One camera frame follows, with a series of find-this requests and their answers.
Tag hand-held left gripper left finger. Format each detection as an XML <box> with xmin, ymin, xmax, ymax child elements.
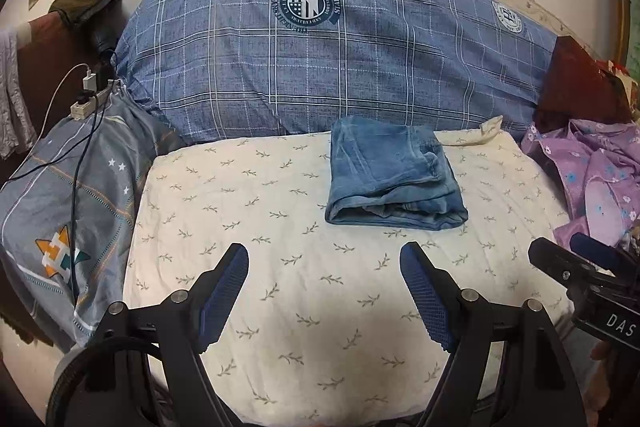
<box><xmin>91</xmin><ymin>242</ymin><xmax>250</xmax><ymax>427</ymax></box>

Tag white cable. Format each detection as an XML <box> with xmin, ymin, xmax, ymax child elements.
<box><xmin>36</xmin><ymin>63</ymin><xmax>95</xmax><ymax>144</ymax></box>

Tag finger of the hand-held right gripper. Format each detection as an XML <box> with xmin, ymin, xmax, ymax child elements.
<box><xmin>570</xmin><ymin>232</ymin><xmax>623</xmax><ymax>272</ymax></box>
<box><xmin>528</xmin><ymin>237</ymin><xmax>597</xmax><ymax>290</ymax></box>

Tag olive green cloth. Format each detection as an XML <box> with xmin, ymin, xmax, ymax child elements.
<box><xmin>48</xmin><ymin>0</ymin><xmax>121</xmax><ymax>30</ymax></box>

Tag purple floral garment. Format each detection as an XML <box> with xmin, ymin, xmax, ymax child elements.
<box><xmin>520</xmin><ymin>119</ymin><xmax>640</xmax><ymax>253</ymax></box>

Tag red-brown wooden board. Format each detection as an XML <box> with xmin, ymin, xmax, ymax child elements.
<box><xmin>535</xmin><ymin>36</ymin><xmax>633</xmax><ymax>132</ymax></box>

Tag black cable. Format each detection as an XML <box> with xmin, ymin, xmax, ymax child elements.
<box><xmin>7</xmin><ymin>91</ymin><xmax>110</xmax><ymax>308</ymax></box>

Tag blue denim pants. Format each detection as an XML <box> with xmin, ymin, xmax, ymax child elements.
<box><xmin>325</xmin><ymin>116</ymin><xmax>469</xmax><ymax>230</ymax></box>

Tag dark cloth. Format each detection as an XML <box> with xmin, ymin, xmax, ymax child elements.
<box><xmin>90</xmin><ymin>2</ymin><xmax>122</xmax><ymax>54</ymax></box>

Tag grey hanging cloth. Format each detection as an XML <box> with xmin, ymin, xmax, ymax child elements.
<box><xmin>0</xmin><ymin>27</ymin><xmax>38</xmax><ymax>158</ymax></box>

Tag cream leaf-print blanket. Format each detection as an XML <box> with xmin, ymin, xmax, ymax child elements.
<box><xmin>122</xmin><ymin>116</ymin><xmax>576</xmax><ymax>427</ymax></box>

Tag white power strip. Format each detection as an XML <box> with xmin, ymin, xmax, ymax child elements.
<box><xmin>70</xmin><ymin>82</ymin><xmax>120</xmax><ymax>120</ymax></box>

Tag grey patterned blanket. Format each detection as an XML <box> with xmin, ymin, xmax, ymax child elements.
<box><xmin>0</xmin><ymin>94</ymin><xmax>188</xmax><ymax>353</ymax></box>

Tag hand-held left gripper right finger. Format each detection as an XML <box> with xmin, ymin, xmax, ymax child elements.
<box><xmin>399</xmin><ymin>241</ymin><xmax>587</xmax><ymax>427</ymax></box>

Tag blue plaid quilt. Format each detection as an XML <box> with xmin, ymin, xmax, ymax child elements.
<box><xmin>114</xmin><ymin>0</ymin><xmax>558</xmax><ymax>145</ymax></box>

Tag brown wooden furniture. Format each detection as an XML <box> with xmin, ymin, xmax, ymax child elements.
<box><xmin>15</xmin><ymin>14</ymin><xmax>117</xmax><ymax>144</ymax></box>

